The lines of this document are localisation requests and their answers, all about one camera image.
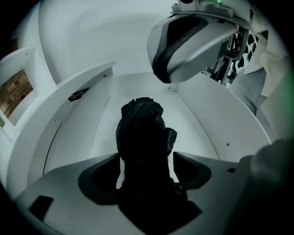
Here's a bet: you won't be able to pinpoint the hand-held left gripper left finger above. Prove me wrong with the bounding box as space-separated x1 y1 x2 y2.
13 152 144 235

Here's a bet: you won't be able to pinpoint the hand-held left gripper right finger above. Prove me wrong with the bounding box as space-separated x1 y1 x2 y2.
172 151 249 235

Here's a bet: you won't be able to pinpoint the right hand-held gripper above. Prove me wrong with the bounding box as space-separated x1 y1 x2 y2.
147 0 261 84

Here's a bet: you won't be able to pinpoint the person's grey trousers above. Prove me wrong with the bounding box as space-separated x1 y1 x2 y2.
229 67 277 138

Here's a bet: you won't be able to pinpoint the person's white shirt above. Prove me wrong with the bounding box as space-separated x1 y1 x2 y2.
243 6 291 97

